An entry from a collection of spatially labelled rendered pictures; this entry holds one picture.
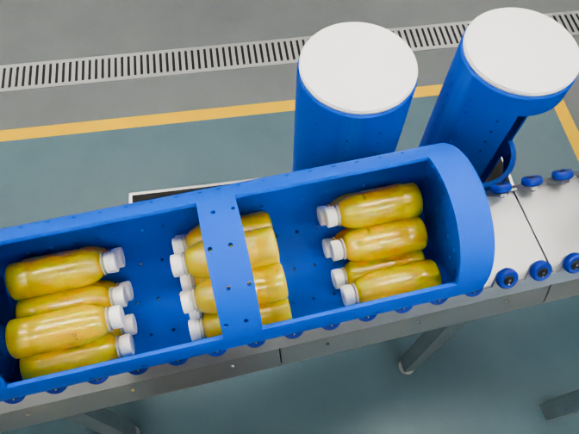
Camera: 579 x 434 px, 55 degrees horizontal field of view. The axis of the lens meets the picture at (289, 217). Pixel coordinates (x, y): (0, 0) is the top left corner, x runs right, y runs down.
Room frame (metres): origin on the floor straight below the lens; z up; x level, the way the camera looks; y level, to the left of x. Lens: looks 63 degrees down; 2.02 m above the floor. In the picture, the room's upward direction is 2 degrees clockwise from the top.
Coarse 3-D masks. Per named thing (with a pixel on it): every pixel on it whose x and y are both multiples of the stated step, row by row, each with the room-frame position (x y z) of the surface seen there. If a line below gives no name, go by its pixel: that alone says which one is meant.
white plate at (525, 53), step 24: (480, 24) 1.06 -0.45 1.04; (504, 24) 1.06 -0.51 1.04; (528, 24) 1.07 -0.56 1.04; (552, 24) 1.07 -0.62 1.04; (480, 48) 0.98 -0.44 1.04; (504, 48) 0.98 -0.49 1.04; (528, 48) 0.99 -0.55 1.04; (552, 48) 0.99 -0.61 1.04; (576, 48) 0.99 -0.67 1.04; (480, 72) 0.91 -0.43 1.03; (504, 72) 0.91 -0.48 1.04; (528, 72) 0.91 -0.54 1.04; (552, 72) 0.91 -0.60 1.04; (576, 72) 0.92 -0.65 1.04
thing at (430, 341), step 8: (440, 328) 0.44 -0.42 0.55; (448, 328) 0.43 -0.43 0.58; (456, 328) 0.44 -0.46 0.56; (424, 336) 0.46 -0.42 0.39; (432, 336) 0.44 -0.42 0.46; (440, 336) 0.43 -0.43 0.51; (448, 336) 0.44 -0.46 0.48; (416, 344) 0.46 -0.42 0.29; (424, 344) 0.44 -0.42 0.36; (432, 344) 0.43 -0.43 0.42; (440, 344) 0.44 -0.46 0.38; (408, 352) 0.47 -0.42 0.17; (416, 352) 0.45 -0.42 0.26; (424, 352) 0.43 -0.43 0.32; (432, 352) 0.44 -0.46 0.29; (400, 360) 0.47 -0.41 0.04; (408, 360) 0.45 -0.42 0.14; (416, 360) 0.43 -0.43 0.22; (424, 360) 0.44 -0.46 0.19; (400, 368) 0.45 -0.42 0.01; (408, 368) 0.43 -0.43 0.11; (416, 368) 0.44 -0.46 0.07
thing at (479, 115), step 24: (456, 72) 0.97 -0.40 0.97; (456, 96) 0.93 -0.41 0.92; (480, 96) 0.88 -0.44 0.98; (504, 96) 0.86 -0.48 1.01; (528, 96) 0.85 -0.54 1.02; (552, 96) 0.86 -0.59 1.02; (432, 120) 0.99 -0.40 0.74; (456, 120) 0.90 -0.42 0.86; (480, 120) 0.87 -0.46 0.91; (504, 120) 0.85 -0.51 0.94; (432, 144) 0.94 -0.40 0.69; (456, 144) 0.88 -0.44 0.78; (480, 144) 0.85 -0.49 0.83; (504, 144) 1.03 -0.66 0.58; (480, 168) 0.85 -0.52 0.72; (504, 168) 0.95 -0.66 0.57
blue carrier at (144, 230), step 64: (192, 192) 0.47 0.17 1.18; (256, 192) 0.46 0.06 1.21; (320, 192) 0.56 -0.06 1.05; (448, 192) 0.46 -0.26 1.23; (0, 256) 0.39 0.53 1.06; (128, 256) 0.42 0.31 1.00; (320, 256) 0.46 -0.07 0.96; (448, 256) 0.45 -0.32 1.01; (0, 320) 0.28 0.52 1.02; (256, 320) 0.26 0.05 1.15; (320, 320) 0.28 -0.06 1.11; (0, 384) 0.15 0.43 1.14; (64, 384) 0.16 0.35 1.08
